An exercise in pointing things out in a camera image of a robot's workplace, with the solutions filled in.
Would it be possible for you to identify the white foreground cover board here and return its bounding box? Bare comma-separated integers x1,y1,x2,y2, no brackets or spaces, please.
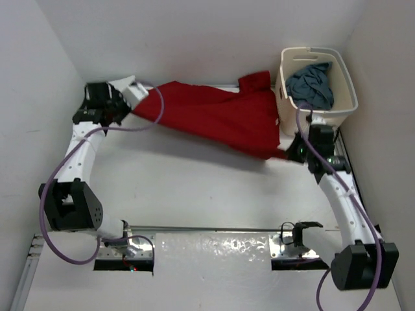
19,230,403,311

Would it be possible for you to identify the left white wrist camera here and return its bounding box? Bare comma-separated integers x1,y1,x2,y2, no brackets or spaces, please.
121,82,149,108

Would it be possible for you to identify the red t shirt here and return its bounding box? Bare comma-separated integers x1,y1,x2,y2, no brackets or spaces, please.
133,71,286,160

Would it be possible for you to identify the blue t shirt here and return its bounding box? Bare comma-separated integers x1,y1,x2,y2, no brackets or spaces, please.
285,62,334,111

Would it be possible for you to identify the metal base plate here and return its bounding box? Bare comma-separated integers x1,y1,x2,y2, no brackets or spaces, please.
268,231,320,260
101,233,155,259

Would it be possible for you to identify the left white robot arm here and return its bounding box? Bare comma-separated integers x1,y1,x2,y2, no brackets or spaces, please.
39,82,131,240

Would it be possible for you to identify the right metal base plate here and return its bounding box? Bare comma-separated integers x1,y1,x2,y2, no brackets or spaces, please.
268,231,320,260

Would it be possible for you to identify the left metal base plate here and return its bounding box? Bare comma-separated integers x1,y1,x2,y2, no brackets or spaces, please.
101,233,155,259

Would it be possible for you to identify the cream plastic laundry basket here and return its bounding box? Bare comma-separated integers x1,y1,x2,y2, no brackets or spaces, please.
275,47,359,136

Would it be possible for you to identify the white printed t shirt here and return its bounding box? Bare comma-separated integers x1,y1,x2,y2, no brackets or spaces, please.
108,75,136,93

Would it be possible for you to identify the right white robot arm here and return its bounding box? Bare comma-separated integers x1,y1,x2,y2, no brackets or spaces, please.
286,124,399,290

